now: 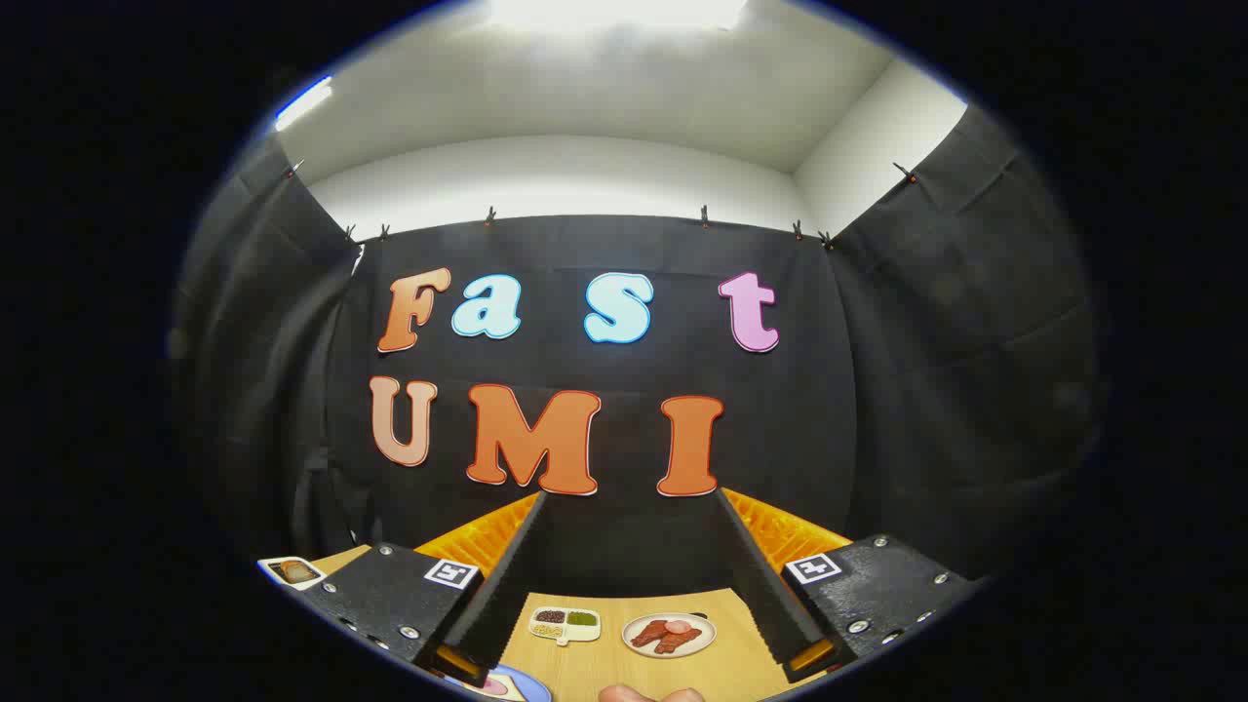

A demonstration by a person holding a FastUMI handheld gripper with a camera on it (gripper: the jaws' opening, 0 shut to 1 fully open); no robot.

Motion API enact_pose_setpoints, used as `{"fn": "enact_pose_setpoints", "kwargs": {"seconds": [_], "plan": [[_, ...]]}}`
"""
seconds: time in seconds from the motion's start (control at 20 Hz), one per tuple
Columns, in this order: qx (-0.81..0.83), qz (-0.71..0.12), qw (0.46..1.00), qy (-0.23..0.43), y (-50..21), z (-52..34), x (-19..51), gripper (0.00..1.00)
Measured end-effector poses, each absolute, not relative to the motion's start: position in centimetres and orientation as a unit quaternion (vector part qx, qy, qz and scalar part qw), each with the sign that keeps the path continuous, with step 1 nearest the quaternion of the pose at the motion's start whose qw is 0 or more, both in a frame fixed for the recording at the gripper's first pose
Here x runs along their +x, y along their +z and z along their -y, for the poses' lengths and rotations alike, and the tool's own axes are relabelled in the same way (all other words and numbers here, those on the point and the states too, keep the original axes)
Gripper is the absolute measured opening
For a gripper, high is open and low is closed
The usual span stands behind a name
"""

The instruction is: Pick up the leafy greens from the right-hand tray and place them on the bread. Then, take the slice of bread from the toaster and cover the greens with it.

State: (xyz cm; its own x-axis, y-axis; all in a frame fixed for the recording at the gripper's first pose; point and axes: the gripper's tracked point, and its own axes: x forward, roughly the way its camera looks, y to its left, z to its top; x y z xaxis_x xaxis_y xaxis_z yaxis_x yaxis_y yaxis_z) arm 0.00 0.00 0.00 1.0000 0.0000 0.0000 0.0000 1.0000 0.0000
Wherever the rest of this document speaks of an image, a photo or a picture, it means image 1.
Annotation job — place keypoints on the cream toaster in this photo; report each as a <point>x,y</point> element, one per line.
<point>268,565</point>

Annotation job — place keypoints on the row of black clips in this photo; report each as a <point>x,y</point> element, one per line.
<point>489,216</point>

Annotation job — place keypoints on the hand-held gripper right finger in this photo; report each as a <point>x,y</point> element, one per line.
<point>760,585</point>

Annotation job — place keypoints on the narrow ceiling light strip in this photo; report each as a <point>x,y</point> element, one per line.
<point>302,102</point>

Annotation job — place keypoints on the pink sausage slice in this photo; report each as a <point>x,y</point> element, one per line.
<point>679,625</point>

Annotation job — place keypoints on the blue round plate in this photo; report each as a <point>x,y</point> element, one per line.
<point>531,687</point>

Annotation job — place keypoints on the white oval meat plate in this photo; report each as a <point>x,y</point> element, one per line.
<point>707,634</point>

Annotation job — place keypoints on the red meat piece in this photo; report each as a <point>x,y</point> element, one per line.
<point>681,641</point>
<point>647,635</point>

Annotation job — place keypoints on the pink ham slice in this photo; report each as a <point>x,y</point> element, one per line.
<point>490,687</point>

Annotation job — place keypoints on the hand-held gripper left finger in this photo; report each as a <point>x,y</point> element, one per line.
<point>507,585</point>

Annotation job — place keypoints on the white divided tray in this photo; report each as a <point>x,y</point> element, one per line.
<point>588,632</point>

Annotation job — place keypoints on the bright ceiling light panel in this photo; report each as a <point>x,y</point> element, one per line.
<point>614,12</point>

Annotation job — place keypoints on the green mung beans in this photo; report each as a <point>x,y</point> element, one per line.
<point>582,618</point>

